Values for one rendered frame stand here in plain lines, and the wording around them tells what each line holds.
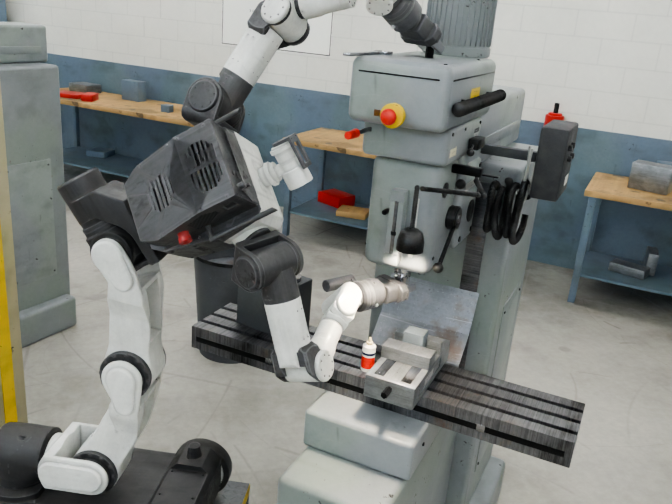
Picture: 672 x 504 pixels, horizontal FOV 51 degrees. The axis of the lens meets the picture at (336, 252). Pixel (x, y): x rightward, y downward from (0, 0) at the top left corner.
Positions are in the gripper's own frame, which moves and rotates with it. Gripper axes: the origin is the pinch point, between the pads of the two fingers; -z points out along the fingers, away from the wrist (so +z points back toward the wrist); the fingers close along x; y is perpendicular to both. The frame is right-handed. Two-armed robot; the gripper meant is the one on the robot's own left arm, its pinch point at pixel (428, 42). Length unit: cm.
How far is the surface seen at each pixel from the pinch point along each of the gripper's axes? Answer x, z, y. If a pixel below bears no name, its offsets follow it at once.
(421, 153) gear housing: 10.3, -7.3, -27.1
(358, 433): 13, -39, -101
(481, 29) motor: -0.9, -16.4, 15.5
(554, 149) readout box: 23.0, -41.5, -3.8
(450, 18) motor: -6.2, -8.7, 13.1
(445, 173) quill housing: 11.6, -18.3, -27.0
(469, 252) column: -4, -69, -36
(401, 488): 27, -49, -108
